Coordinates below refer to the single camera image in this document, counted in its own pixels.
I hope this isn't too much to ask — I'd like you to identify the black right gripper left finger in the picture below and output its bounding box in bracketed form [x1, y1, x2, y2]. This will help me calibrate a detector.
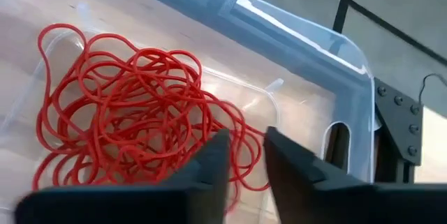
[159, 128, 231, 224]

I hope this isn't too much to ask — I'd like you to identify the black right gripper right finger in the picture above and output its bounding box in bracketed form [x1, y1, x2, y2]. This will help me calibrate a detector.
[263, 126, 378, 224]

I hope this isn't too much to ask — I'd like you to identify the clear plastic basket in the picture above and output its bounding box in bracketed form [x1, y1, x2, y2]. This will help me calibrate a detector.
[0, 0, 377, 224]

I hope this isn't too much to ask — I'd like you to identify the black floor cable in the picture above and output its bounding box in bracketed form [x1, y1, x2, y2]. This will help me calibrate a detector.
[418, 73, 447, 105]

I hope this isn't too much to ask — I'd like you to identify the red rubber band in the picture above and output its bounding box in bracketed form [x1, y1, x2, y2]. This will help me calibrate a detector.
[78, 33, 214, 183]
[195, 91, 272, 214]
[33, 23, 147, 190]

